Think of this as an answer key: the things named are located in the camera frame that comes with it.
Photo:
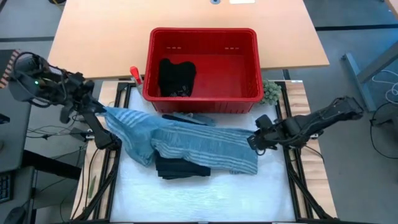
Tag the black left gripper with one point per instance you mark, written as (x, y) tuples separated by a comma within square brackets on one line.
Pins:
[(77, 90)]

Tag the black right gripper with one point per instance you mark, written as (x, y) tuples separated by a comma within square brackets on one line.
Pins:
[(273, 137)]

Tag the blue striped shirt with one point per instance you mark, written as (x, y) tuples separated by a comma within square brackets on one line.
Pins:
[(202, 143)]

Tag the dark blue jeans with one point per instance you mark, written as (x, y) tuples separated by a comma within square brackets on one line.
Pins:
[(180, 168)]

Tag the black garment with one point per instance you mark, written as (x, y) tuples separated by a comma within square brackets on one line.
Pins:
[(175, 76)]

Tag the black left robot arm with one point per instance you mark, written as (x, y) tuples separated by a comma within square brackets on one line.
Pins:
[(28, 77)]

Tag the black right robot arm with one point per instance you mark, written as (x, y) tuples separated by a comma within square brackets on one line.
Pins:
[(326, 118)]

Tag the red plastic laundry bin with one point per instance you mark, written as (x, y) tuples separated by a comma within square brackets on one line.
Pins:
[(217, 40)]

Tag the small green plant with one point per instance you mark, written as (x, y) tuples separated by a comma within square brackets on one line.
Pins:
[(271, 92)]

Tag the light wooden desk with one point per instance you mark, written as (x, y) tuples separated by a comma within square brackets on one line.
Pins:
[(93, 31)]

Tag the small green stick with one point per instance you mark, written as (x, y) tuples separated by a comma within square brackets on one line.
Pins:
[(92, 186)]

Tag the grey laptop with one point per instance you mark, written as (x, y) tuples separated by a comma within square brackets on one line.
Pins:
[(12, 140)]

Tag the black mat orange stripes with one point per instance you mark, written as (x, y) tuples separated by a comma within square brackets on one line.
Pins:
[(3, 67)]

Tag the black keyboard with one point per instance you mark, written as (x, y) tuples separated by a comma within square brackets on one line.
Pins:
[(4, 186)]

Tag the black computer mouse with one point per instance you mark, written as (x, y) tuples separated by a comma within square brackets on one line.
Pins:
[(15, 215)]

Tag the white card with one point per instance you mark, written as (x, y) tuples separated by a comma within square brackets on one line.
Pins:
[(242, 1)]

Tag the grey metal table leg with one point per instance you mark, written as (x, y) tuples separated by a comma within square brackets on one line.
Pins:
[(377, 63)]

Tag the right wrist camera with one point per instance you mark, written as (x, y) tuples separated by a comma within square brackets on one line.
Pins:
[(264, 120)]

